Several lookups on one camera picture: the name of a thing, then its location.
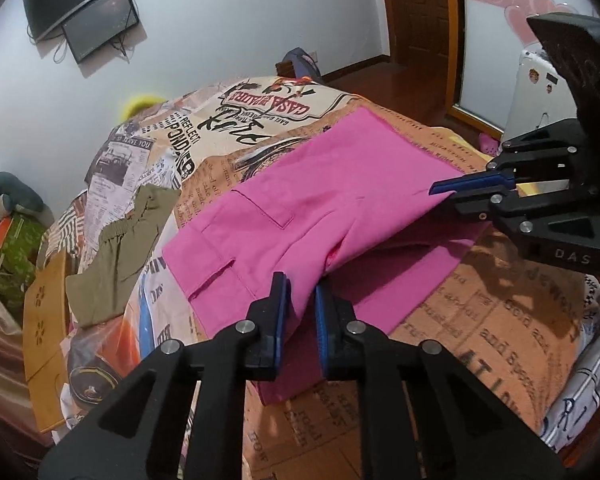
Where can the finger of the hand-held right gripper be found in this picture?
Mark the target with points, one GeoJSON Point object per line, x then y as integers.
{"type": "Point", "coordinates": [480, 205]}
{"type": "Point", "coordinates": [472, 182]}

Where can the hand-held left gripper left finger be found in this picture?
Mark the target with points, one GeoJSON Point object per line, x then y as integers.
{"type": "Point", "coordinates": [280, 312]}

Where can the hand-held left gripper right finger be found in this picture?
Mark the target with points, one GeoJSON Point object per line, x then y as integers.
{"type": "Point", "coordinates": [323, 327]}

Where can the pink pants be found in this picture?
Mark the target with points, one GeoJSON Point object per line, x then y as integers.
{"type": "Point", "coordinates": [305, 185]}

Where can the olive green pants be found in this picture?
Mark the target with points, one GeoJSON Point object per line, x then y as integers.
{"type": "Point", "coordinates": [120, 255]}

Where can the small pink toy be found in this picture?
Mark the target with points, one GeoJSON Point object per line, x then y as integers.
{"type": "Point", "coordinates": [489, 142]}

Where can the white box with stickers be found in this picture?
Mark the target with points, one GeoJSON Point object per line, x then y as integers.
{"type": "Point", "coordinates": [530, 100]}

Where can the newspaper print blanket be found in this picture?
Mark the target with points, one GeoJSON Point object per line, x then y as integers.
{"type": "Point", "coordinates": [480, 320]}

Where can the white sliding wardrobe door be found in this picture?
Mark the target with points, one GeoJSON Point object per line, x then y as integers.
{"type": "Point", "coordinates": [490, 60]}

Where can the brown wooden door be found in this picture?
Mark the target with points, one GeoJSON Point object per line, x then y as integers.
{"type": "Point", "coordinates": [420, 10]}

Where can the blue grey backpack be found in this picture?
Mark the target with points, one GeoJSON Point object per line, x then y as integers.
{"type": "Point", "coordinates": [302, 62]}

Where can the white patterned bedsheet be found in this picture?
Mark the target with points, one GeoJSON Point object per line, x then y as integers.
{"type": "Point", "coordinates": [580, 390]}

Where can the wooden lap table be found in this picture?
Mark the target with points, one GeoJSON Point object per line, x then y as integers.
{"type": "Point", "coordinates": [42, 340]}

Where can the yellow foam bed guard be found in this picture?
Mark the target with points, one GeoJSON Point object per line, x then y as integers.
{"type": "Point", "coordinates": [140, 105]}

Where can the green leaf print storage bag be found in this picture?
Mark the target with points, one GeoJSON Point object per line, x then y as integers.
{"type": "Point", "coordinates": [20, 260]}

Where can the grey plush pillow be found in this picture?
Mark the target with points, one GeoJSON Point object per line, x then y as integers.
{"type": "Point", "coordinates": [15, 192]}

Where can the small black wall monitor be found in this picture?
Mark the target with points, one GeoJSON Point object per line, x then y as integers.
{"type": "Point", "coordinates": [100, 25]}

